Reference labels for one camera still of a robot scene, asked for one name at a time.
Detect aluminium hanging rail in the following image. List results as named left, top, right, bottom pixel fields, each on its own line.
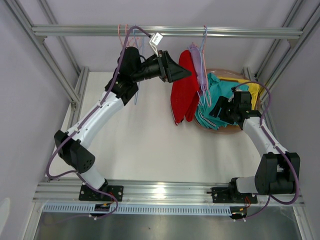
left=31, top=24, right=303, bottom=40

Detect purple trousers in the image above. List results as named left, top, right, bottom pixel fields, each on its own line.
left=188, top=43, right=202, bottom=95

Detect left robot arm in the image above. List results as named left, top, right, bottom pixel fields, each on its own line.
left=54, top=46, right=192, bottom=201

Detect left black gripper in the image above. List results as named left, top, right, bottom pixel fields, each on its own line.
left=131, top=50, right=192, bottom=84

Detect white slotted cable duct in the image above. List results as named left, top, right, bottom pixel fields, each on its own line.
left=42, top=203, right=247, bottom=216

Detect pink hanger of yellow trousers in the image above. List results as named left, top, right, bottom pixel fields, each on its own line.
left=117, top=24, right=127, bottom=48

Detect empty pink hanger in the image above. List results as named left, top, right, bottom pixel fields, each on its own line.
left=199, top=24, right=213, bottom=108

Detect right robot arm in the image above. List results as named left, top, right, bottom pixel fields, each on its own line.
left=210, top=89, right=301, bottom=205

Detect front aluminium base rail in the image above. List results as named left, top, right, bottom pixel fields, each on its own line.
left=32, top=177, right=306, bottom=206

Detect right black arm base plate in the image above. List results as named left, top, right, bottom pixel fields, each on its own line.
left=206, top=187, right=258, bottom=204

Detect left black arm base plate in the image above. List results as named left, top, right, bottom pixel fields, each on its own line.
left=78, top=184, right=125, bottom=202

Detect blue hanger of teal trousers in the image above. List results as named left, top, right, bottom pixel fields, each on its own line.
left=131, top=24, right=146, bottom=106

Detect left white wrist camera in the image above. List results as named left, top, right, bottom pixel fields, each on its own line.
left=149, top=32, right=163, bottom=57

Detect pink translucent plastic basket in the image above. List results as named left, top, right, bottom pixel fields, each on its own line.
left=193, top=66, right=261, bottom=135

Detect aluminium frame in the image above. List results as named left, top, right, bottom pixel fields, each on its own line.
left=2, top=0, right=320, bottom=186

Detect yellow trousers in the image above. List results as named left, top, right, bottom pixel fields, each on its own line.
left=218, top=76, right=260, bottom=110

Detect teal trousers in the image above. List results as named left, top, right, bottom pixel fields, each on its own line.
left=194, top=72, right=250, bottom=131

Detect red trousers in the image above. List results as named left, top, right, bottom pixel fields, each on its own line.
left=170, top=50, right=199, bottom=125

